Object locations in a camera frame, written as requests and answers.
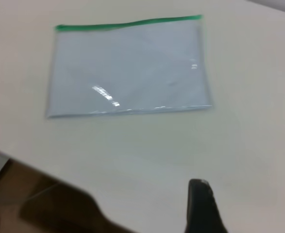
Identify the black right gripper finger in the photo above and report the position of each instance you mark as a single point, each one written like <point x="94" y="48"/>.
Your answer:
<point x="201" y="211"/>

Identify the clear plastic bag green zipper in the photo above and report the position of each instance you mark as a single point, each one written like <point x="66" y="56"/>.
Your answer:
<point x="127" y="72"/>

